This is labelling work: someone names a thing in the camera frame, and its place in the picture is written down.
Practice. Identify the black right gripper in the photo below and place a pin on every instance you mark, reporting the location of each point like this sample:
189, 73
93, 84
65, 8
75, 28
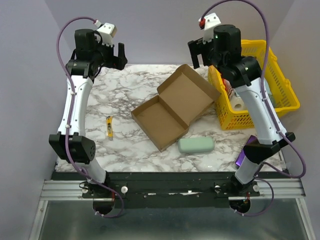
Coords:
198, 52

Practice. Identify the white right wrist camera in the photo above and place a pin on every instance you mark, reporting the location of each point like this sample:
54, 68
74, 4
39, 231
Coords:
208, 23

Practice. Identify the purple white box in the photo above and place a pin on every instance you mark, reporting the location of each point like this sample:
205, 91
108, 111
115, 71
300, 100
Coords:
238, 161

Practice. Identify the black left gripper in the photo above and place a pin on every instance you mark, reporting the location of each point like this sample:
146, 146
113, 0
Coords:
118, 62

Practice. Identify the yellow plastic basket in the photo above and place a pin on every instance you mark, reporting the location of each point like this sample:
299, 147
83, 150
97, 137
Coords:
280, 87

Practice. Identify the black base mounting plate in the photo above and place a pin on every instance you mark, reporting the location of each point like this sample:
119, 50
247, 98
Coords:
155, 190

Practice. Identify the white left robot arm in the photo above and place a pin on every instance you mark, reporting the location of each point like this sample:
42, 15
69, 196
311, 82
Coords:
94, 50

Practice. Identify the brown cardboard express box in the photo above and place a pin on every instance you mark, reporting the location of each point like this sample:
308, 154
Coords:
181, 99

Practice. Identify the red white striped package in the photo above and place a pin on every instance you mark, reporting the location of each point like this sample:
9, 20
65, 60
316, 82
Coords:
228, 88

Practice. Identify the mint green glasses case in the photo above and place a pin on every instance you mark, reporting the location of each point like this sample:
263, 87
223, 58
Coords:
196, 145

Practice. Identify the yellow utility knife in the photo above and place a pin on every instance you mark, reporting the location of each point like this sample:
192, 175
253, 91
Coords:
109, 129

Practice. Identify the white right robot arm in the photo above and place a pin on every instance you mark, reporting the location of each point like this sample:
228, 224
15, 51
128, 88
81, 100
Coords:
223, 50

